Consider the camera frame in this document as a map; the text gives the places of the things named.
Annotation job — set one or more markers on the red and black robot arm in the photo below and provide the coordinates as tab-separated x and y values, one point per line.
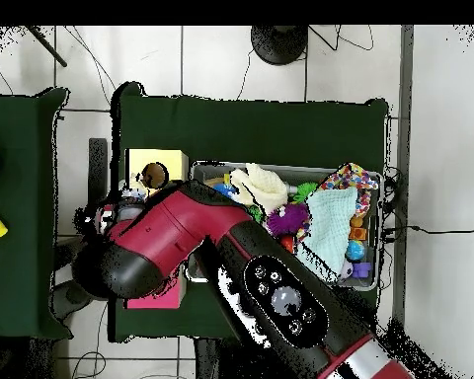
162	233

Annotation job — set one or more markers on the wooden three-hole sorting box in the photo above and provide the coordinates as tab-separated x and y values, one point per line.
177	162

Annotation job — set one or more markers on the black flat panel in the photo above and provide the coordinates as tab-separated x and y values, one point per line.
97	169

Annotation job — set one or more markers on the grey stand foot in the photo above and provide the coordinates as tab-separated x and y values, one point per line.
69	304

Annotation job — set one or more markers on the dark green side-table cloth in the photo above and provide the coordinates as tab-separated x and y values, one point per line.
23	158

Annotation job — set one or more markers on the dark green tablecloth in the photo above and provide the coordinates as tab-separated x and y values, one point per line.
241	126

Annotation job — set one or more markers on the purple spiky rubber toy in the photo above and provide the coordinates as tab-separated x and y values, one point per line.
287	219

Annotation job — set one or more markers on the black rod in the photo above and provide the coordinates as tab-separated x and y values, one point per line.
47	46

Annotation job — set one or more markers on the mint green knitted cloth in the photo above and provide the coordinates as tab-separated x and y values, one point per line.
328	221

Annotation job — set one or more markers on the colourful dotted cloth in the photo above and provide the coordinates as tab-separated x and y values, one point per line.
347	177

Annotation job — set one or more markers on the black round stand base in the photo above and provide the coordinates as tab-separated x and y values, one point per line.
278	43

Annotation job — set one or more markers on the small globe ball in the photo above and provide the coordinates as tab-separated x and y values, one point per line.
354	250

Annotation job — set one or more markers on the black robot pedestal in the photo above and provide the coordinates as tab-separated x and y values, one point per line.
207	363

